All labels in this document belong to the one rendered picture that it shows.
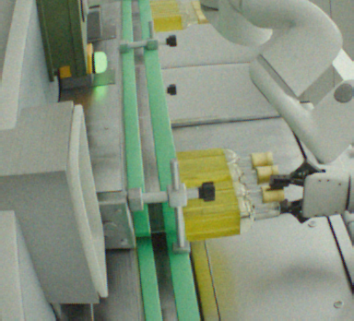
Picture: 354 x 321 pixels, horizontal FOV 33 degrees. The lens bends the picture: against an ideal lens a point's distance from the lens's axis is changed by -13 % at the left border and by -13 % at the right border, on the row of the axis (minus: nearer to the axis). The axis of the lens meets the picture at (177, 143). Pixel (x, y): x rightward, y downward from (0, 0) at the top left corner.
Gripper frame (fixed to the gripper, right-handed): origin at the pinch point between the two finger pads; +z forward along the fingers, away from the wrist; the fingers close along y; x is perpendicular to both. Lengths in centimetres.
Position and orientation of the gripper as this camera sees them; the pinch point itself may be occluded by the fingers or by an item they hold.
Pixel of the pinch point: (277, 193)
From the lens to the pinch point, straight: 124.0
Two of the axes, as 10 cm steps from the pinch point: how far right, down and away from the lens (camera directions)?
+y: -0.7, -8.6, -5.0
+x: -1.7, 5.0, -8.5
